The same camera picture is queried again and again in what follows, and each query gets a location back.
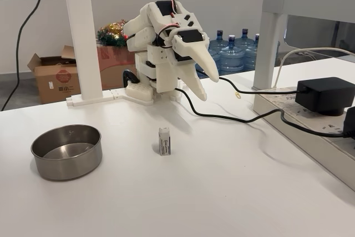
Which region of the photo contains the white cable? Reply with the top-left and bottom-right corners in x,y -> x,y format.
273,47 -> 355,89

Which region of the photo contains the black adapter cable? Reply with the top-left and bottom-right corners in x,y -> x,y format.
195,66 -> 308,95

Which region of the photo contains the white desk shelf riser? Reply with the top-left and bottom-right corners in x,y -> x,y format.
252,0 -> 355,95

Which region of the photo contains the gold and green tinsel decoration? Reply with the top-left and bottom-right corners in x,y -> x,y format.
96,19 -> 131,48

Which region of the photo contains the hanging black cable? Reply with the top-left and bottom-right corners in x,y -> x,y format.
0,0 -> 43,112

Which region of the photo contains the open brown cardboard box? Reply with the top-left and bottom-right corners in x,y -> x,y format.
27,44 -> 83,104

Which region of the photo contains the red white black servo wire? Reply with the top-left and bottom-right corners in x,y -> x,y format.
155,0 -> 192,51

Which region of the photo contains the white power strip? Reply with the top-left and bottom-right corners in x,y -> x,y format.
253,88 -> 355,190

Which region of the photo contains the black plug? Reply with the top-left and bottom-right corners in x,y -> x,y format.
343,109 -> 355,139

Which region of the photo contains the white perforated mount block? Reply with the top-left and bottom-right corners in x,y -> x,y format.
125,80 -> 155,107

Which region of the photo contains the blue water jug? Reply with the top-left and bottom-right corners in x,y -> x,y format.
218,34 -> 247,76
244,33 -> 261,72
206,29 -> 232,76
235,28 -> 257,53

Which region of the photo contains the white stand post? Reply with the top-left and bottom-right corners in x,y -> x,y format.
61,0 -> 127,107

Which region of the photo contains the black power cable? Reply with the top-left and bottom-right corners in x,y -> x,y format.
174,87 -> 347,138

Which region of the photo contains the red cardboard box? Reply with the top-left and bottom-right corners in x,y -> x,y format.
96,45 -> 138,89

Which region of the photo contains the black table clamp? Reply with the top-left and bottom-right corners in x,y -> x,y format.
122,69 -> 139,88

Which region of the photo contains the black power adapter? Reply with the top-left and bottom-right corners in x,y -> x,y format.
295,77 -> 351,117

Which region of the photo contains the round metal bowl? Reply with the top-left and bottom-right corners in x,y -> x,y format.
30,124 -> 103,181

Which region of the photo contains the small white and blue box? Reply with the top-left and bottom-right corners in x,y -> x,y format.
158,127 -> 171,155

